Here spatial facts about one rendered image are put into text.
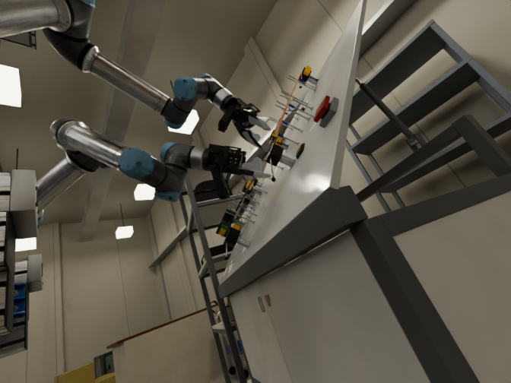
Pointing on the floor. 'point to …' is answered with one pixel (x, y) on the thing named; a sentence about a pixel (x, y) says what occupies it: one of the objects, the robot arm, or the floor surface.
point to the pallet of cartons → (84, 376)
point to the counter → (171, 352)
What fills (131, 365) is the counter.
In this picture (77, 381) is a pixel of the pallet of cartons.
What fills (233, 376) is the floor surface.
